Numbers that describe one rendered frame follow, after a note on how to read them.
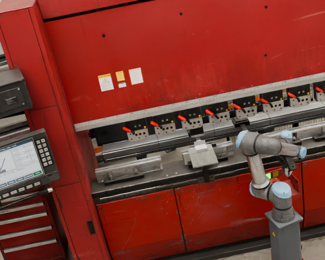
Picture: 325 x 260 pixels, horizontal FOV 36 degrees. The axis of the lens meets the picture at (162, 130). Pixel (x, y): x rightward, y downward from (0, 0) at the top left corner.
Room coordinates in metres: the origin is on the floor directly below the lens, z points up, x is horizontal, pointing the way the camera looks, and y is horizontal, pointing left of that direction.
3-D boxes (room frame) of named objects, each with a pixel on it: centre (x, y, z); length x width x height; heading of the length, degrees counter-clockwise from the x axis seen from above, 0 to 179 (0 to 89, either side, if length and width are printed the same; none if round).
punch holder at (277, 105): (3.29, -0.82, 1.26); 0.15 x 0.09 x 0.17; 91
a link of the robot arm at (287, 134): (2.90, -0.80, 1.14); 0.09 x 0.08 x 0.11; 134
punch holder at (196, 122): (3.28, -0.22, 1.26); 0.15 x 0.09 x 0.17; 91
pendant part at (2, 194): (2.78, 0.93, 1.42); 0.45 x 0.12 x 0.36; 108
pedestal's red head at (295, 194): (2.93, -0.74, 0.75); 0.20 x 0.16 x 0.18; 100
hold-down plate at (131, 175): (3.22, 0.35, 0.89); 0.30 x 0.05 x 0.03; 91
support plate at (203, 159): (3.14, -0.25, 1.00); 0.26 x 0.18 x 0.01; 1
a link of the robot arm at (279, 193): (2.58, -0.65, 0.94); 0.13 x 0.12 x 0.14; 44
